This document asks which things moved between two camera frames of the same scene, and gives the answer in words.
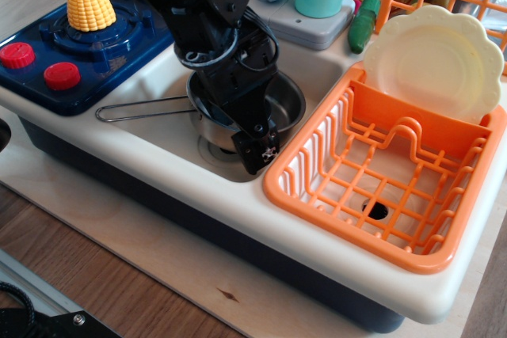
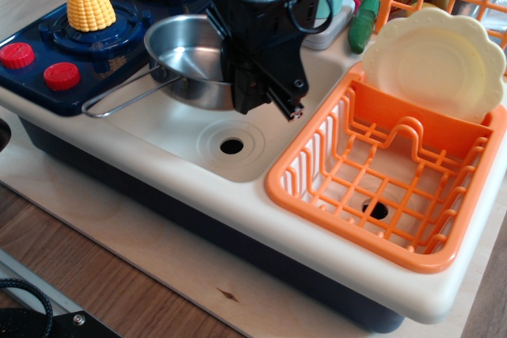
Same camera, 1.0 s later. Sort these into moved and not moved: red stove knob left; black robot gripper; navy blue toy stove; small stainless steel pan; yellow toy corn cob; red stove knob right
Moved: small stainless steel pan; black robot gripper
Not moved: red stove knob left; yellow toy corn cob; navy blue toy stove; red stove knob right
